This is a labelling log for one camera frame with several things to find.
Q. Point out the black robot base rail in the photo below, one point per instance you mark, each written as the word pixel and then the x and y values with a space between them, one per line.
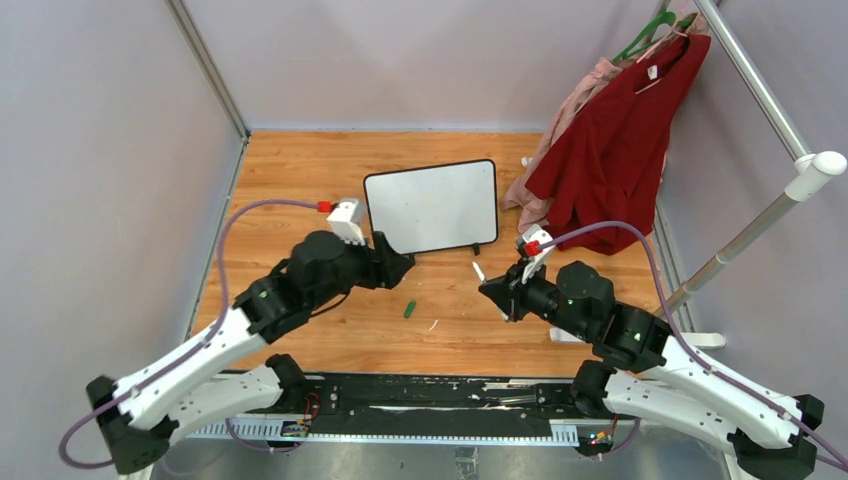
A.
pixel 282 405

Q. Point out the green marker cap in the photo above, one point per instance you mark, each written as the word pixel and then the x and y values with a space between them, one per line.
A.
pixel 410 308

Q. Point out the white whiteboard black frame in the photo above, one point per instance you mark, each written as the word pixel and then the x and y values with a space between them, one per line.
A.
pixel 436 207

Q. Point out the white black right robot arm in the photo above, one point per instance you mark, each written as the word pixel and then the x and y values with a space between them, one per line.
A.
pixel 642 369

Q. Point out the green clothes hanger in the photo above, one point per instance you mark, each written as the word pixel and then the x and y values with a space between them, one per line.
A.
pixel 644 40

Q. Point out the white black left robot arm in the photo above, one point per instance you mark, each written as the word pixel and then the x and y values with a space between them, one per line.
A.
pixel 142 415

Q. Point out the white whiteboard marker pen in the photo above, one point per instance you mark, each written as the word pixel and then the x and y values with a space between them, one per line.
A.
pixel 479 272

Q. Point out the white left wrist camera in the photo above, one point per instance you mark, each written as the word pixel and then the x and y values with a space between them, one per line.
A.
pixel 345 221

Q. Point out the pink garment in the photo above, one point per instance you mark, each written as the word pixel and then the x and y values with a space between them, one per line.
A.
pixel 533 210

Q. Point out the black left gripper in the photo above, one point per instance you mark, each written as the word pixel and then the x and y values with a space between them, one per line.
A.
pixel 385 266

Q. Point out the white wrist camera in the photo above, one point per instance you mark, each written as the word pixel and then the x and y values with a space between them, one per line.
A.
pixel 533 248
pixel 345 221

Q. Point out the metal clothes rack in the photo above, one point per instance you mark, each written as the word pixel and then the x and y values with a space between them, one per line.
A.
pixel 773 88

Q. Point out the red shirt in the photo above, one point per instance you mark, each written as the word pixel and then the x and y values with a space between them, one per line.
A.
pixel 608 164

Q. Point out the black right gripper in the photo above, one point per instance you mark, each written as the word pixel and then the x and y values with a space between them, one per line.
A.
pixel 508 291

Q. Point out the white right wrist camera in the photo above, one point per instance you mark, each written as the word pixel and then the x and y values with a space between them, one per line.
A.
pixel 533 248

